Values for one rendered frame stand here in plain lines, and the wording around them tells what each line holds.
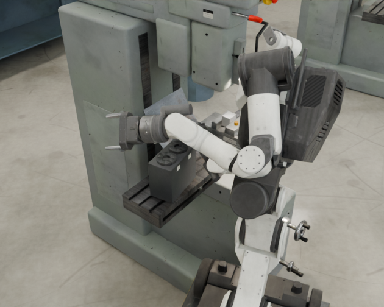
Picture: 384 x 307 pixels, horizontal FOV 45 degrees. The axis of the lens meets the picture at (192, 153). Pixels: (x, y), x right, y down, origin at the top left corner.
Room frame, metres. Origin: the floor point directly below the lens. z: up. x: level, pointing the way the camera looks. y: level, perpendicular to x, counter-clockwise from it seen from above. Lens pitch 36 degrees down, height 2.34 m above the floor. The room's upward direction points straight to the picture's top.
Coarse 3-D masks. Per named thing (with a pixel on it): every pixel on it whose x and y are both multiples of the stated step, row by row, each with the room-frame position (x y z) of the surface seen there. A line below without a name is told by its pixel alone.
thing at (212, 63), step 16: (192, 32) 1.98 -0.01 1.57; (208, 32) 1.92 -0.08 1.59; (224, 32) 1.89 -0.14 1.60; (240, 32) 1.97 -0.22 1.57; (192, 48) 1.98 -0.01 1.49; (208, 48) 1.92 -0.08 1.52; (224, 48) 1.89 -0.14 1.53; (192, 64) 1.99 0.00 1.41; (208, 64) 1.92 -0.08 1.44; (224, 64) 1.89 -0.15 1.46; (208, 80) 1.92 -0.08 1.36; (224, 80) 1.89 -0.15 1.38
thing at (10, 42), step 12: (60, 0) 6.19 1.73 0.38; (24, 24) 5.72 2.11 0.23; (36, 24) 5.71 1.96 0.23; (48, 24) 5.71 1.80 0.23; (0, 36) 5.34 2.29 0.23; (12, 36) 5.33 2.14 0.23; (24, 36) 5.33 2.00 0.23; (36, 36) 5.33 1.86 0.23; (48, 36) 5.33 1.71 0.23; (60, 36) 5.37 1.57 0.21; (0, 48) 4.97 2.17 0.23; (12, 48) 4.97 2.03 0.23; (24, 48) 4.97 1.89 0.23
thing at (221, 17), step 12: (168, 0) 2.04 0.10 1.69; (180, 0) 1.99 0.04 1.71; (192, 0) 1.96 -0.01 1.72; (204, 0) 1.93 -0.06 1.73; (180, 12) 1.99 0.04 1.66; (192, 12) 1.95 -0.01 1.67; (204, 12) 1.91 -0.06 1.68; (216, 12) 1.88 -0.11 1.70; (228, 12) 1.84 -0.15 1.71; (240, 12) 1.90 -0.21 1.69; (252, 12) 1.98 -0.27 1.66; (216, 24) 1.88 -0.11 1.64; (228, 24) 1.84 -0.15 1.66
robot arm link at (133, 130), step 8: (128, 112) 1.27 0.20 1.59; (120, 120) 1.25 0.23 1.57; (128, 120) 1.24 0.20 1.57; (136, 120) 1.23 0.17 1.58; (144, 120) 1.21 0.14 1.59; (120, 128) 1.23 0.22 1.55; (128, 128) 1.22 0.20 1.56; (136, 128) 1.21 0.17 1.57; (144, 128) 1.18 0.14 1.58; (120, 136) 1.21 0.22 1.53; (128, 136) 1.20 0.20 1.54; (136, 136) 1.19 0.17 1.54; (144, 136) 1.18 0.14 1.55; (152, 136) 1.17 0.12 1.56; (120, 144) 1.19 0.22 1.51; (128, 144) 1.20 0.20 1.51
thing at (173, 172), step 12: (168, 144) 1.75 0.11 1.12; (180, 144) 1.73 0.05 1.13; (156, 156) 1.66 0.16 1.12; (168, 156) 1.65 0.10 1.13; (180, 156) 1.66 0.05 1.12; (192, 156) 1.71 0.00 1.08; (156, 168) 1.59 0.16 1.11; (168, 168) 1.57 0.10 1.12; (180, 168) 1.62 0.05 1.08; (192, 168) 1.71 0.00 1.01; (156, 180) 1.59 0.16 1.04; (168, 180) 1.56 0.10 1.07; (180, 180) 1.62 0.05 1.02; (192, 180) 1.71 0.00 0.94; (156, 192) 1.59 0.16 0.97; (168, 192) 1.56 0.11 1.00; (180, 192) 1.62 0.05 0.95
